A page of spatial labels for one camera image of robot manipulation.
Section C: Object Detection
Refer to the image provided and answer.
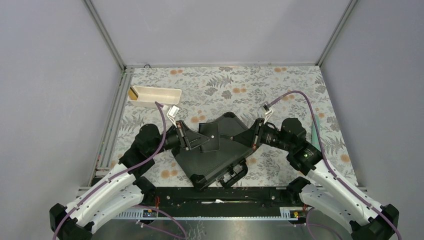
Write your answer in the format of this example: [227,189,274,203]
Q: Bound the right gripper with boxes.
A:
[232,117,293,152]

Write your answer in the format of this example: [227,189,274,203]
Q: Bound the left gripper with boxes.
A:
[149,120,210,157]

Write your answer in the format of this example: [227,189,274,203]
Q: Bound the white plastic tray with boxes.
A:
[127,85,182,108]

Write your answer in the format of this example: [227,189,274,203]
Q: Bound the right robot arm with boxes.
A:
[230,118,402,240]

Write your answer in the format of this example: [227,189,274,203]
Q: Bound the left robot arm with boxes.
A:
[49,120,211,240]

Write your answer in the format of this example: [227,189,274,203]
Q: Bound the dark grey hard case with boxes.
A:
[171,112,254,191]

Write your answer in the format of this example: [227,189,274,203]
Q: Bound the floral tablecloth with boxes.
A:
[98,66,359,187]

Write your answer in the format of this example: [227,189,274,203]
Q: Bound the mint green tube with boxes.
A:
[311,114,321,150]

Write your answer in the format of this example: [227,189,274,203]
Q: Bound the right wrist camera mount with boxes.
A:
[261,102,274,124]

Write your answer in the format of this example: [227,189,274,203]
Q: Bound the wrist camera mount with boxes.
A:
[261,102,274,124]
[166,105,180,127]

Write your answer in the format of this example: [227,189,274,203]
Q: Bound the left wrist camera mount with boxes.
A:
[166,105,180,127]

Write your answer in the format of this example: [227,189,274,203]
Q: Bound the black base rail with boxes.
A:
[140,186,309,220]

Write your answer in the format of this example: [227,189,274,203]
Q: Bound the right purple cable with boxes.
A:
[266,90,402,240]

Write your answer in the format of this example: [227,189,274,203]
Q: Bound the purple cable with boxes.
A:
[52,101,168,240]
[266,90,402,240]

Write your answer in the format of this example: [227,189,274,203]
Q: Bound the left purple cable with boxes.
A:
[52,101,168,240]

